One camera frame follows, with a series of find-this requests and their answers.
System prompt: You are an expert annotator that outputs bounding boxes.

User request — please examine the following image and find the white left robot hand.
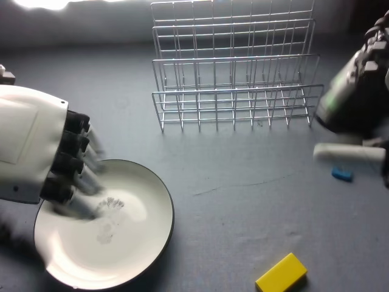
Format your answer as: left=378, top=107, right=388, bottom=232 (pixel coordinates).
left=0, top=85, right=108, bottom=220

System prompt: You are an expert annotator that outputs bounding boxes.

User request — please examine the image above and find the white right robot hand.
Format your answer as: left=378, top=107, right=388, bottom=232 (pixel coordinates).
left=312, top=15, right=389, bottom=191

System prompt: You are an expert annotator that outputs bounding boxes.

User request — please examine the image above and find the white plate with black rim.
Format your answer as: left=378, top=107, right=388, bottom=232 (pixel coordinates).
left=33, top=159, right=176, bottom=290

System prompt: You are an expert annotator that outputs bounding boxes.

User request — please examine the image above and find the yellow rectangular block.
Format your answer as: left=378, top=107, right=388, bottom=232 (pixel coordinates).
left=255, top=252, right=309, bottom=292

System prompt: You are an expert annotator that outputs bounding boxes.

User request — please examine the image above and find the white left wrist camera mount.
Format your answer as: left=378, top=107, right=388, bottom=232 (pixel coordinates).
left=0, top=64, right=16, bottom=86

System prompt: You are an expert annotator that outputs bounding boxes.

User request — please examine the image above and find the silver wire rack shelf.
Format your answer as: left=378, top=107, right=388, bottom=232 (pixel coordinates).
left=151, top=0, right=325, bottom=133

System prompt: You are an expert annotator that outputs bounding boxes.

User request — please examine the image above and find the blue block with two holes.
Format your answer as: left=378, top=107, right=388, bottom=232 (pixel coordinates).
left=331, top=165, right=355, bottom=183

